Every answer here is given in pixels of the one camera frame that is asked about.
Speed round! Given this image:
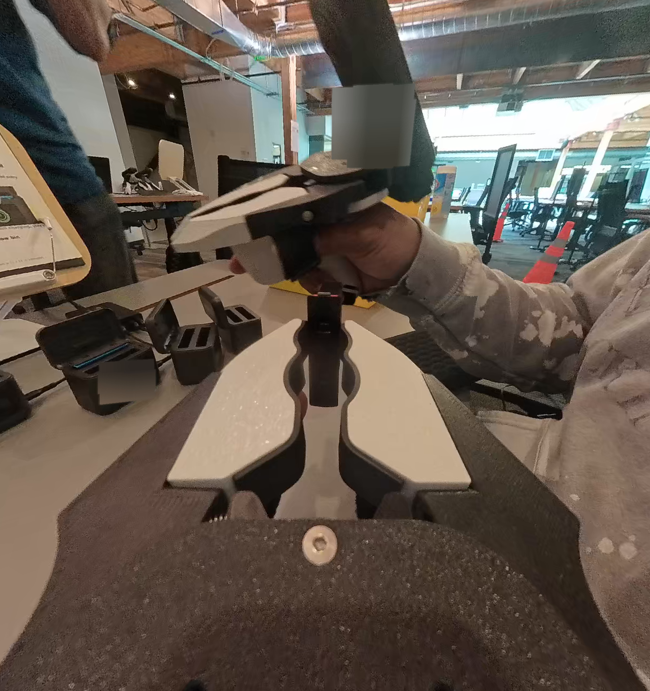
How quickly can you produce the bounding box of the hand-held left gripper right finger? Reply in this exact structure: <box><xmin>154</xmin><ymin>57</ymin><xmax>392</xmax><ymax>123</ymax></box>
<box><xmin>339</xmin><ymin>320</ymin><xmax>472</xmax><ymax>518</ymax></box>

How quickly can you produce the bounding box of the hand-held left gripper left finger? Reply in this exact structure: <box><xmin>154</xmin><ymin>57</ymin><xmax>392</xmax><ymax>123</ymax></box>
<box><xmin>166</xmin><ymin>319</ymin><xmax>307</xmax><ymax>518</ymax></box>

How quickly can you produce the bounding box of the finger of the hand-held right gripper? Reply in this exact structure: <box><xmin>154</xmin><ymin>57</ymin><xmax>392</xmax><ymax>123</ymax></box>
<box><xmin>186</xmin><ymin>166</ymin><xmax>305</xmax><ymax>222</ymax></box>
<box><xmin>170</xmin><ymin>213</ymin><xmax>251</xmax><ymax>254</ymax></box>

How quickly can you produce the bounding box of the yellow plastic bin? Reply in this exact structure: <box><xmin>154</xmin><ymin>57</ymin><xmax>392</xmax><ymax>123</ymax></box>
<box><xmin>268</xmin><ymin>193</ymin><xmax>432</xmax><ymax>310</ymax></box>

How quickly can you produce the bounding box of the black battery charger case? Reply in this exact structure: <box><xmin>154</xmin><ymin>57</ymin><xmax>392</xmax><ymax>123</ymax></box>
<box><xmin>145</xmin><ymin>298</ymin><xmax>225</xmax><ymax>385</ymax></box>
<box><xmin>198</xmin><ymin>285</ymin><xmax>263</xmax><ymax>355</ymax></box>
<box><xmin>35</xmin><ymin>307</ymin><xmax>161</xmax><ymax>416</ymax></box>
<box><xmin>0</xmin><ymin>367</ymin><xmax>32</xmax><ymax>444</ymax></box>

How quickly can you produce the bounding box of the black battery with orange edge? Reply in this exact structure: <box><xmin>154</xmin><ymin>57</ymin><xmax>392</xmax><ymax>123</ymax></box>
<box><xmin>307</xmin><ymin>293</ymin><xmax>342</xmax><ymax>408</ymax></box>

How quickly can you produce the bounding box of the person's right hand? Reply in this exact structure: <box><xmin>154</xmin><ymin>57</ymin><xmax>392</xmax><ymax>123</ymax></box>
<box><xmin>302</xmin><ymin>202</ymin><xmax>423</xmax><ymax>297</ymax></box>

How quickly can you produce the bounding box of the wooden office desk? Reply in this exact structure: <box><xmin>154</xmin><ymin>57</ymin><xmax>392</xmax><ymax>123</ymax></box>
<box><xmin>111</xmin><ymin>191</ymin><xmax>209</xmax><ymax>254</ymax></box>

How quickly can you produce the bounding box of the wooden pillar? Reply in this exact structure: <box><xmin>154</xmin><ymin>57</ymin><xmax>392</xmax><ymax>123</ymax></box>
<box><xmin>281</xmin><ymin>54</ymin><xmax>300</xmax><ymax>163</ymax></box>

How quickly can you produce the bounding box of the printed instruction sheet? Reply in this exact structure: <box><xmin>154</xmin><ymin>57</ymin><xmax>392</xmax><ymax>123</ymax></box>
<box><xmin>0</xmin><ymin>108</ymin><xmax>85</xmax><ymax>284</ymax></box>

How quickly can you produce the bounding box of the orange traffic cone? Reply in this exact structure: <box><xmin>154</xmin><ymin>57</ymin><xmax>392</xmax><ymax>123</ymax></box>
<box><xmin>522</xmin><ymin>220</ymin><xmax>577</xmax><ymax>284</ymax></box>
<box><xmin>491</xmin><ymin>201</ymin><xmax>512</xmax><ymax>244</ymax></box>

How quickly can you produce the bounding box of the row of black office chairs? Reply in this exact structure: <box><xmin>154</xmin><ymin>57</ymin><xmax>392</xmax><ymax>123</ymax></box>
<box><xmin>511</xmin><ymin>162</ymin><xmax>650</xmax><ymax>271</ymax></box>

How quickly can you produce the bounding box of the black charger cable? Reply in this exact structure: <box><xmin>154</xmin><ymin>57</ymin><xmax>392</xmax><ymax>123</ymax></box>
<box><xmin>25</xmin><ymin>378</ymin><xmax>66</xmax><ymax>403</ymax></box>

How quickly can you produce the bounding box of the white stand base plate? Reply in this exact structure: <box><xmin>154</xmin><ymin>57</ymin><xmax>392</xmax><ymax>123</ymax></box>
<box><xmin>0</xmin><ymin>319</ymin><xmax>45</xmax><ymax>368</ymax></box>

